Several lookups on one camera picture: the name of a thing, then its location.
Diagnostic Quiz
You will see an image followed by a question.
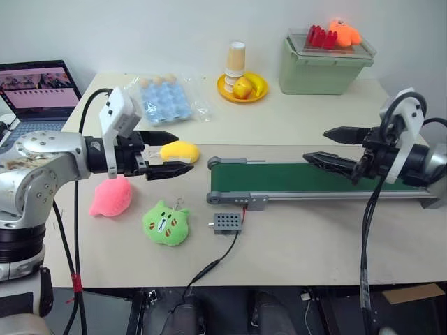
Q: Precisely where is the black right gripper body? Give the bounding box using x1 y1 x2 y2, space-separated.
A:
352 127 401 182

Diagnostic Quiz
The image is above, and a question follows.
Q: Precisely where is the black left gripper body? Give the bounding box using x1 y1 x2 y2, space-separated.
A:
114 131 152 177

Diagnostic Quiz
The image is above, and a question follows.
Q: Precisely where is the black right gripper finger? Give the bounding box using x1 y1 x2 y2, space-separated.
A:
323 126 369 145
302 151 364 177

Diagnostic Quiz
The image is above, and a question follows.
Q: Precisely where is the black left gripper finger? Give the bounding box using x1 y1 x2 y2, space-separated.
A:
139 131 178 147
145 161 195 181

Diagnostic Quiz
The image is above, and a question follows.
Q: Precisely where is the yellow plush toy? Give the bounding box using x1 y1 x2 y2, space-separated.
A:
159 140 201 165

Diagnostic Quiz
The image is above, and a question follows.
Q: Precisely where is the pink plush toy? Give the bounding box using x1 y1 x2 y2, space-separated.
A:
89 175 133 219

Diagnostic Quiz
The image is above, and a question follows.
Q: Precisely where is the green cat plush toy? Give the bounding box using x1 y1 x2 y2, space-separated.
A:
142 198 191 247

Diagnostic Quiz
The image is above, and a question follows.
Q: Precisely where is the green conveyor belt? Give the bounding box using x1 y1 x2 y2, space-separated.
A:
205 156 439 210

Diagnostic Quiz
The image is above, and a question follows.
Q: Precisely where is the blue egg tray in plastic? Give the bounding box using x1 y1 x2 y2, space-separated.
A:
122 71 214 126

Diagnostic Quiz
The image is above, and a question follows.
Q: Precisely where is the pale green storage bin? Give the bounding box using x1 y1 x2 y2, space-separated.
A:
279 34 375 96

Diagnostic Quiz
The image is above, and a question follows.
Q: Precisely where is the grey perforated control box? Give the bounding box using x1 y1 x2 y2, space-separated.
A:
208 213 244 235

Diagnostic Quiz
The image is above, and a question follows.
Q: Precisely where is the yellow plate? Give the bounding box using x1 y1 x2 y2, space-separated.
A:
216 71 270 104

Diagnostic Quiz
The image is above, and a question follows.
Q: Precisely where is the yellow red apple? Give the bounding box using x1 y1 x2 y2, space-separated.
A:
233 76 254 100

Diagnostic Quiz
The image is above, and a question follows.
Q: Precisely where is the orange plush toy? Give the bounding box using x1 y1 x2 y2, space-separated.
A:
328 19 361 48

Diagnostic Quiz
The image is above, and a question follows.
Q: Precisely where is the red toy block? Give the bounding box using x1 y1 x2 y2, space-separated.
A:
305 24 339 50

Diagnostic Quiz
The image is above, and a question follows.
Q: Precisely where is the yellow banana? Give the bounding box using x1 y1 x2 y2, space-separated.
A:
244 73 267 97

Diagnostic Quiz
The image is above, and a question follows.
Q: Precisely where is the stack of paper cups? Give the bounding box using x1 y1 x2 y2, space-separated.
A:
224 40 247 94

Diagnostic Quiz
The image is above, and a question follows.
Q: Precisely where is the open grey laptop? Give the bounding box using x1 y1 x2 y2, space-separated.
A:
0 59 83 153

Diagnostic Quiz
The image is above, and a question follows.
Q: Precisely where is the brown cardboard piece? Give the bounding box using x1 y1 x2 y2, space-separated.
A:
381 283 446 305

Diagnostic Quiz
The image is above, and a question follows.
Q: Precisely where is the black metal table leg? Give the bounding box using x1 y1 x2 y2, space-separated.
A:
126 289 146 335

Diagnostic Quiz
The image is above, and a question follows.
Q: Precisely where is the dark rounded shape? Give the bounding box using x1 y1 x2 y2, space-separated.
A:
170 303 200 335
249 291 298 335

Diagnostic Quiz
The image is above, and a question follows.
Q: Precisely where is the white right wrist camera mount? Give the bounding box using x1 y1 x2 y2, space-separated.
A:
379 91 427 185

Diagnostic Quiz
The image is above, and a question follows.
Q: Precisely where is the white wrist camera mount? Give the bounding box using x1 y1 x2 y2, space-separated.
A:
379 91 427 185
98 86 143 179

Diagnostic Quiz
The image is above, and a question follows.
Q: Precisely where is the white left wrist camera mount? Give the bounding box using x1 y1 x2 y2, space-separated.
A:
98 86 143 179

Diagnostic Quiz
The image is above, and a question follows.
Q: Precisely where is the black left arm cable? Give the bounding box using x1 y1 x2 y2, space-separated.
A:
52 88 115 335

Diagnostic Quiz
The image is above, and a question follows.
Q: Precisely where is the black power cable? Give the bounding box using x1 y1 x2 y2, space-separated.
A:
163 232 241 325

